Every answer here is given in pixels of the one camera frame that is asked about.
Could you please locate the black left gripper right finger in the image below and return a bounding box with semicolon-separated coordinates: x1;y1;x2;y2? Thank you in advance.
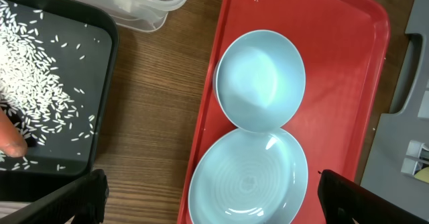
318;170;426;224

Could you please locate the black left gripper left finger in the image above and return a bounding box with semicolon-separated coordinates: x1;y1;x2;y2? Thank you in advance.
1;169;109;224

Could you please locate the orange carrot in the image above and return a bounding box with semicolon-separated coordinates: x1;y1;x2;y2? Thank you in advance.
0;111;27;158

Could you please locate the light blue plate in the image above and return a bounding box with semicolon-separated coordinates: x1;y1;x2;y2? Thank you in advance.
188;129;308;224

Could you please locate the white rice pile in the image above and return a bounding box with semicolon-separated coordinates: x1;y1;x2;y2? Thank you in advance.
1;0;111;174

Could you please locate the light blue small bowl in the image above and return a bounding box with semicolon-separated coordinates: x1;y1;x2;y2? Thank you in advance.
212;30;306;133

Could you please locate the yellow plastic cup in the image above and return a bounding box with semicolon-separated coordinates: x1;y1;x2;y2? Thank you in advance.
414;167;429;183

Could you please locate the grey dishwasher rack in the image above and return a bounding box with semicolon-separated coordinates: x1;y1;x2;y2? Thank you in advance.
361;0;428;222

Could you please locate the black waste tray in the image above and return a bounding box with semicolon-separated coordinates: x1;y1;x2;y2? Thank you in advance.
1;0;119;202

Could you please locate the red plastic tray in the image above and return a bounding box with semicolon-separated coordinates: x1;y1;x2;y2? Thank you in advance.
186;0;390;223

